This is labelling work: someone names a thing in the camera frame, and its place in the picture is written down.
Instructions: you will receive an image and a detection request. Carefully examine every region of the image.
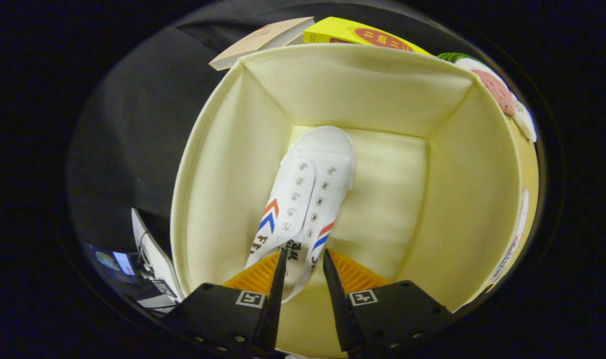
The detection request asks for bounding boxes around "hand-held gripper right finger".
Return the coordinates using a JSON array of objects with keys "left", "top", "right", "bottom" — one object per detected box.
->
[{"left": 323, "top": 248, "right": 455, "bottom": 354}]

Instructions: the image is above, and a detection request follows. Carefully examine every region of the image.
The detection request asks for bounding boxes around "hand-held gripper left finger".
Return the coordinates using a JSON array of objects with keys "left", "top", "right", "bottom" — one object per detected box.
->
[{"left": 166, "top": 248, "right": 288, "bottom": 357}]

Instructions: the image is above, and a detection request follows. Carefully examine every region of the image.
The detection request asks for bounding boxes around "cream fabric storage box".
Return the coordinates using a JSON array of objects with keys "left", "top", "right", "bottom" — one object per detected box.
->
[{"left": 171, "top": 43, "right": 525, "bottom": 359}]

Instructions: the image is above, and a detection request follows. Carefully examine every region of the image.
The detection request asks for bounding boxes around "white canvas shoe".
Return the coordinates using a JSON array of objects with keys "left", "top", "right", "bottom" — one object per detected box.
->
[
  {"left": 244, "top": 126, "right": 356, "bottom": 304},
  {"left": 488, "top": 188, "right": 530, "bottom": 285}
]

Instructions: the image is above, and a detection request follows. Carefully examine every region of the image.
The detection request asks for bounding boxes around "white flat device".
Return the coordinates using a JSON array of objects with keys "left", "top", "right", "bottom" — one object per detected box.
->
[{"left": 131, "top": 208, "right": 185, "bottom": 305}]

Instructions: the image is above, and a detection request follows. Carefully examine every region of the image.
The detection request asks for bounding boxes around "blue lit screen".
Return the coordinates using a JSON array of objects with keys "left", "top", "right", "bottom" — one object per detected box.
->
[{"left": 86, "top": 243, "right": 136, "bottom": 277}]

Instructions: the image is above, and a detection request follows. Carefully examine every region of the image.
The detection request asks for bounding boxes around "white plush toy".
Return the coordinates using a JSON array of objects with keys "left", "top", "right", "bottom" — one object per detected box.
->
[{"left": 511, "top": 95, "right": 538, "bottom": 143}]

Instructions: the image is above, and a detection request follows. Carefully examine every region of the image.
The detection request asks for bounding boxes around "beige paperback book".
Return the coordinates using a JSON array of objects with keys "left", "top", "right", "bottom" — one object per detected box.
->
[{"left": 209, "top": 16, "right": 316, "bottom": 71}]

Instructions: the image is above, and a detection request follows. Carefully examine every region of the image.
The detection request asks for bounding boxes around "watermelon slice plush toy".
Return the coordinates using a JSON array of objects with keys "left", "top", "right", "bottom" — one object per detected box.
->
[{"left": 437, "top": 52, "right": 517, "bottom": 116}]

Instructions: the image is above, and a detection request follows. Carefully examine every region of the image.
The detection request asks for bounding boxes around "yellow book red circle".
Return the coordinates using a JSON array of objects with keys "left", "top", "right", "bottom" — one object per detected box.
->
[{"left": 303, "top": 16, "right": 433, "bottom": 56}]

